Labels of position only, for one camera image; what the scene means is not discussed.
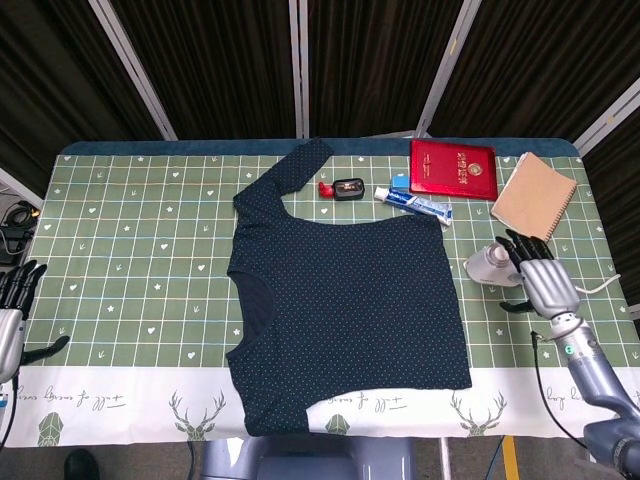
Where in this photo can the red hardcover certificate folder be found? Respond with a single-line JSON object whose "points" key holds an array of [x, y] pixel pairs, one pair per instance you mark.
{"points": [[450, 170]]}

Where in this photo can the white shelf frame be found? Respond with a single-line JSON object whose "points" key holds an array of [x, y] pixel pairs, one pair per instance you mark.
{"points": [[22, 187]]}

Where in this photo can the dark brown pleated curtain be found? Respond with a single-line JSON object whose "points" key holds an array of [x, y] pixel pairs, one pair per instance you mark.
{"points": [[540, 65], [215, 65], [370, 65], [45, 75]]}

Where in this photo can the white and blue toothpaste tube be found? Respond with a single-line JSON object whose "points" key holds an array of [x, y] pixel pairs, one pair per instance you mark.
{"points": [[415, 202]]}

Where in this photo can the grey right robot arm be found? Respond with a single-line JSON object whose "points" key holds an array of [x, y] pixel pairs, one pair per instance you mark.
{"points": [[590, 370]]}

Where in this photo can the black shoe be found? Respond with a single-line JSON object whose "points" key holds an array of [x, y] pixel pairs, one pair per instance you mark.
{"points": [[81, 465]]}

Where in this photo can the brown spiral notebook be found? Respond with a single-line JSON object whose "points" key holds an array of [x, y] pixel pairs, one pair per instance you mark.
{"points": [[535, 197]]}

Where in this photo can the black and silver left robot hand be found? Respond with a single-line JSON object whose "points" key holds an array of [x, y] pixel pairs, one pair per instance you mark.
{"points": [[9, 345]]}

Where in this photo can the grey robot torso base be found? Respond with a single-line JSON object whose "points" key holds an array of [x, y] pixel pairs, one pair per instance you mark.
{"points": [[300, 460]]}

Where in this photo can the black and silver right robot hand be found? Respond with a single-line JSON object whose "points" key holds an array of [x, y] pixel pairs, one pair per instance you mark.
{"points": [[547, 285]]}

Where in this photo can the small black red device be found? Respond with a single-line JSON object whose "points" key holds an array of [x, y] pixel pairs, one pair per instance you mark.
{"points": [[350, 189]]}

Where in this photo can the white handheld steamer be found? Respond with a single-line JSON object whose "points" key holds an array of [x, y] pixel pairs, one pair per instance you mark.
{"points": [[487, 270]]}

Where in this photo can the green grid print tablecloth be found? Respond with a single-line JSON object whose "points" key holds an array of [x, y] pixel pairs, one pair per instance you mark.
{"points": [[125, 250]]}

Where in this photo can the small blue and white box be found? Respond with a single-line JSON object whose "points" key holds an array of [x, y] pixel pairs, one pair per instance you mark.
{"points": [[400, 181]]}

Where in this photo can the white partition post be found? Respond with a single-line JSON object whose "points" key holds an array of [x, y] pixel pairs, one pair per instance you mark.
{"points": [[135, 70], [300, 70], [610, 117], [445, 70]]}

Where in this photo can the dark blue dotted shirt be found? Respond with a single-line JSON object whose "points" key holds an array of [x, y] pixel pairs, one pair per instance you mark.
{"points": [[340, 300]]}

